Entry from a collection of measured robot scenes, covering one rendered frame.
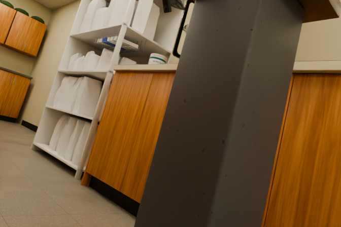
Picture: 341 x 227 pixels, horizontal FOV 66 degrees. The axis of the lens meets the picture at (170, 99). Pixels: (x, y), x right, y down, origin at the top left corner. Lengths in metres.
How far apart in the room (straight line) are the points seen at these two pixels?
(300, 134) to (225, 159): 0.67
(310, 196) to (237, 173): 0.60
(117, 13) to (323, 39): 1.77
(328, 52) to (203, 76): 1.50
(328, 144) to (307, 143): 0.07
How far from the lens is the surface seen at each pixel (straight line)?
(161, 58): 2.00
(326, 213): 1.11
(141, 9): 2.71
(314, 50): 2.05
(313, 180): 1.11
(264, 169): 0.63
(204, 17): 0.67
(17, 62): 6.55
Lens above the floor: 0.50
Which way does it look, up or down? 8 degrees up
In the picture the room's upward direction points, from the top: 15 degrees clockwise
